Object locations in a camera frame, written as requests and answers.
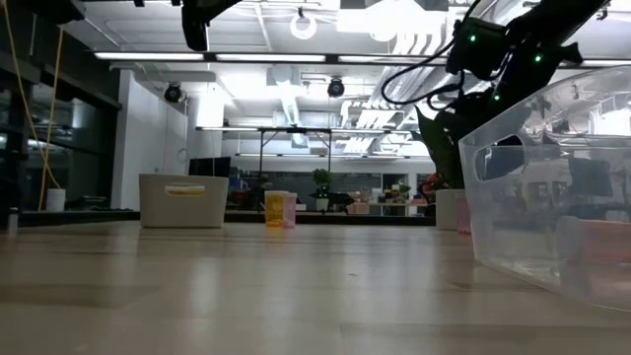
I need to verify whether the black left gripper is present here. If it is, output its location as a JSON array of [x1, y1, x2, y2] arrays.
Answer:
[[180, 0, 243, 52]]

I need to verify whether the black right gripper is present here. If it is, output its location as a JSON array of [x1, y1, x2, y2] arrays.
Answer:
[[446, 86, 526, 179]]

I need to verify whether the pink medicine bottle white cap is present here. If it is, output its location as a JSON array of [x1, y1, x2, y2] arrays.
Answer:
[[456, 195, 473, 235], [283, 191, 299, 229]]

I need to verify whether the clear plastic bin with handle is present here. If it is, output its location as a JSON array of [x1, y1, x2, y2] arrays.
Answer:
[[457, 65, 631, 313]]

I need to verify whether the white plastic bin with handle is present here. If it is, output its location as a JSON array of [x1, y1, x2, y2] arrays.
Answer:
[[138, 173, 231, 229]]

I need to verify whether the yellow cup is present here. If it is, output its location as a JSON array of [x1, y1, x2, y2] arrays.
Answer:
[[264, 190, 291, 229]]

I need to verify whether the large dark green leafy plant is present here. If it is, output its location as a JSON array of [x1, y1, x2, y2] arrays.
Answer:
[[413, 104, 467, 191]]

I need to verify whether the red object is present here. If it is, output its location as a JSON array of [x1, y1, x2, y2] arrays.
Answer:
[[418, 172, 445, 203]]

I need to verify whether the large white plant pot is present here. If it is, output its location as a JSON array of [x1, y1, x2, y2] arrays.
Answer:
[[435, 188, 467, 232]]

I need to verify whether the small green plant white pot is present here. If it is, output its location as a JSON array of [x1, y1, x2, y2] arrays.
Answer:
[[313, 168, 333, 213]]

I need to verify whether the small white cup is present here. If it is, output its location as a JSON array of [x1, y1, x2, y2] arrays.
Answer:
[[45, 187, 67, 214]]

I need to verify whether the white ring lamp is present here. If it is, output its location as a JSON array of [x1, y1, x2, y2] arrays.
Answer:
[[289, 6, 317, 41]]

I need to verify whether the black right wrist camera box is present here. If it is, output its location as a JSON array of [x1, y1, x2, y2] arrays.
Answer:
[[446, 17, 510, 81]]

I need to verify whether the black cable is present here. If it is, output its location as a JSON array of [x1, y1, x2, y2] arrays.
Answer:
[[380, 37, 467, 112]]

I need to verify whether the long black ceiling light rail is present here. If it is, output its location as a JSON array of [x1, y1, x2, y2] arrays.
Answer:
[[93, 50, 631, 69]]

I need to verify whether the black metal frame stand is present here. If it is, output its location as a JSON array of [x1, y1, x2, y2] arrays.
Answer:
[[255, 126, 334, 212]]

